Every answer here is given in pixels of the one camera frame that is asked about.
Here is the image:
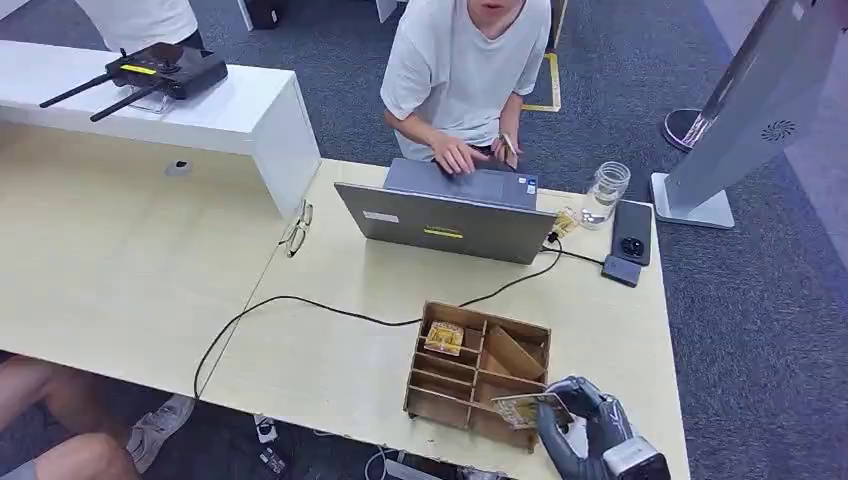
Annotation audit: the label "person's right hand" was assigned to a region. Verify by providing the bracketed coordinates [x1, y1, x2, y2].
[429, 131, 492, 177]

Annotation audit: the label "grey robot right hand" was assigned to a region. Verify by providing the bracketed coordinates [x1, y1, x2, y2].
[535, 376, 637, 480]

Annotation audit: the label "person's left hand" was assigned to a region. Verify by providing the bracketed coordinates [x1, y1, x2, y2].
[490, 129, 525, 170]

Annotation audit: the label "grey laptop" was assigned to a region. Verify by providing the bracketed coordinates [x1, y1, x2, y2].
[333, 157, 559, 266]

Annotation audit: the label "yellow card pack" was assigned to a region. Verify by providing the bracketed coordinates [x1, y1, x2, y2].
[551, 207, 583, 240]

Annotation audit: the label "person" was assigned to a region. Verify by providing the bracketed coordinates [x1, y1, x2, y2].
[379, 0, 552, 177]
[74, 0, 205, 54]
[0, 354, 197, 480]

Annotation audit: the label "clear glass jar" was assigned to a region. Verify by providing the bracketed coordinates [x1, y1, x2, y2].
[580, 160, 633, 232]

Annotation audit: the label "black smartphone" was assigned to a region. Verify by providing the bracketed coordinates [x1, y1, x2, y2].
[609, 199, 655, 268]

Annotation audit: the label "pale wooden furniture piece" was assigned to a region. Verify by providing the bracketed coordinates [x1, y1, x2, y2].
[546, 0, 570, 53]

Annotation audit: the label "small dark power bank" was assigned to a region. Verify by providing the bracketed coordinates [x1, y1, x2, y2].
[600, 254, 643, 289]

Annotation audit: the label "wooden compartment box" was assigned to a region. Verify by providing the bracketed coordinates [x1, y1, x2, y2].
[404, 301, 552, 455]

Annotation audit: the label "round metal floor base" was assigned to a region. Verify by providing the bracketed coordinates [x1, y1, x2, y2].
[662, 107, 714, 154]

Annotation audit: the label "thin-framed eyeglasses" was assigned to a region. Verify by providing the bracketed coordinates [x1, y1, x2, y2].
[278, 199, 315, 260]

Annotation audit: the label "yellow card stack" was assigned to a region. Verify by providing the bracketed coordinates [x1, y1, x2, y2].
[423, 321, 466, 358]

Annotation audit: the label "white desk shelf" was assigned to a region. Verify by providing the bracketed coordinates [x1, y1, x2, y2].
[0, 39, 323, 220]

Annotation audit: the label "black box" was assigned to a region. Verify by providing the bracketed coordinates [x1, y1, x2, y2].
[237, 0, 289, 31]

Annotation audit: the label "grey kiosk stand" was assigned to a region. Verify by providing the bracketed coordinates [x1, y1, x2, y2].
[649, 0, 848, 231]

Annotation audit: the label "black remote controller with antennas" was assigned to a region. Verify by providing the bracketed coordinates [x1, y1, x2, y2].
[38, 42, 229, 124]

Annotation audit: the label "clear plastic stand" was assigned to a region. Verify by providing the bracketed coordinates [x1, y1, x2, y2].
[129, 89, 174, 115]

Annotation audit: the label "small white black device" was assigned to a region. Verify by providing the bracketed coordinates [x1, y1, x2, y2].
[253, 414, 280, 445]

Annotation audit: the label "small dark floor device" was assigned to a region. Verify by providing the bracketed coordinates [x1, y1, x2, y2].
[258, 447, 289, 477]

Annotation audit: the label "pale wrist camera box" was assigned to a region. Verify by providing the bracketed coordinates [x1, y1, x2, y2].
[601, 435, 672, 480]

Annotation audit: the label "short black cable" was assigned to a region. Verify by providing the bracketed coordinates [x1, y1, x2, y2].
[539, 246, 607, 268]

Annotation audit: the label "long black cable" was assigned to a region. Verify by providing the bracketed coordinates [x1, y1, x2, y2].
[192, 233, 564, 402]

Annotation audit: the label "white floor cable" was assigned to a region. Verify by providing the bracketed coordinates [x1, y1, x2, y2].
[362, 447, 399, 480]

